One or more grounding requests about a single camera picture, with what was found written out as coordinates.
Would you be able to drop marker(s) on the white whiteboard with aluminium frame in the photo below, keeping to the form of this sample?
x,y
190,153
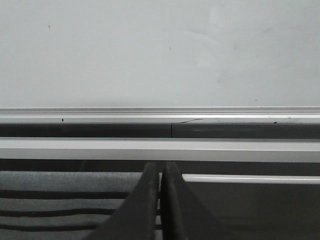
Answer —
x,y
160,61

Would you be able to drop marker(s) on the white metal stand frame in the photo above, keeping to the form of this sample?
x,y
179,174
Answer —
x,y
65,188

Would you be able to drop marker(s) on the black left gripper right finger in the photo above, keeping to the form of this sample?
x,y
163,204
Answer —
x,y
183,216

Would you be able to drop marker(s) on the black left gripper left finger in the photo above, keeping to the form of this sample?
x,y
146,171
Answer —
x,y
135,219

